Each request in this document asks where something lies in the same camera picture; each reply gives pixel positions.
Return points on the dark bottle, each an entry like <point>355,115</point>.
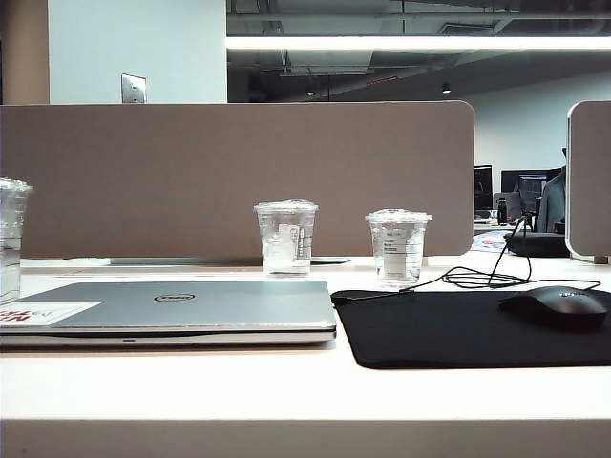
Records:
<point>501,212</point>

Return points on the large clear siren-logo cup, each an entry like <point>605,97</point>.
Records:
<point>12,229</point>

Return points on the medium clear lidded plastic cup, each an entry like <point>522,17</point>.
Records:
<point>286,248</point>

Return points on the silver laptop with sticker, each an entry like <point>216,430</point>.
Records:
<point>191,310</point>

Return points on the black bag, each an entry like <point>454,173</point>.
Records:
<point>539,244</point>

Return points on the grey jacket on chair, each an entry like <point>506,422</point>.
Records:
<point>551,205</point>

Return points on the black computer mouse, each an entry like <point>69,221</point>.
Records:
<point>554,305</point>

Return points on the metal wall switch plate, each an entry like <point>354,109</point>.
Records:
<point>133,88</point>

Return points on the colourful magazine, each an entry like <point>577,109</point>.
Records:
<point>489,242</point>

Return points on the long white ceiling light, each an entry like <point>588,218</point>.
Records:
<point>406,42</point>

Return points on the black mouse pad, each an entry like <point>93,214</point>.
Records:
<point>429,329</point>

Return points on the small clear white-label cup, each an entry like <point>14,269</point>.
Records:
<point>398,253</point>

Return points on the black computer monitor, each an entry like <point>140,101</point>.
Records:
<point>482,186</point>
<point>530,188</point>

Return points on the wide brown desk divider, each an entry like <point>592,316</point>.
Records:
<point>286,152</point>

